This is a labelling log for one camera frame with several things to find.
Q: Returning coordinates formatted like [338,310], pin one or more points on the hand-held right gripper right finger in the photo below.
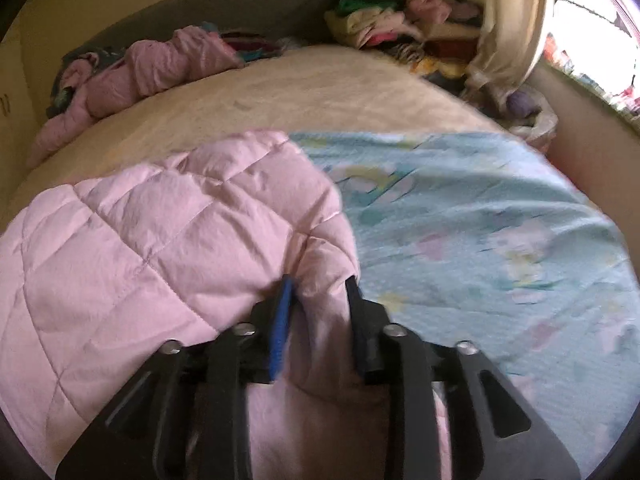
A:
[362,340]

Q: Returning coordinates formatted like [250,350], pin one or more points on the pink fluffy garment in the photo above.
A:
[150,65]

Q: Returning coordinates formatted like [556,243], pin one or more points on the colourful striped cloth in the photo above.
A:
[250,45]

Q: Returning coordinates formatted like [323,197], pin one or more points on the cream curtain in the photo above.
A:
[510,20]

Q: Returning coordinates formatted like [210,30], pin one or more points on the light blue printed blanket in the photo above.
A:
[475,235]

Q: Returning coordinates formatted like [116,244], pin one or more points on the pink quilted jacket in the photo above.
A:
[150,260]

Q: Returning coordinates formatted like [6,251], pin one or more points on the bed with beige cover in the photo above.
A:
[300,95]

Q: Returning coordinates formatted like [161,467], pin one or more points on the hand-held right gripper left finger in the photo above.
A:
[280,325]

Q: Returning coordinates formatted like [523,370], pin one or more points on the pile of mixed clothes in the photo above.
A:
[390,20]

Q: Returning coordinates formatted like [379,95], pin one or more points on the purple and white cloth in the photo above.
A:
[530,110]

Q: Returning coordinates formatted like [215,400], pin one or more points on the window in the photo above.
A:
[595,50]

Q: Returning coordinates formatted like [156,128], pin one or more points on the dark printed cloth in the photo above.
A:
[65,80]

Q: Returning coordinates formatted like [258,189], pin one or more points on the grey headboard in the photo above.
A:
[250,10]

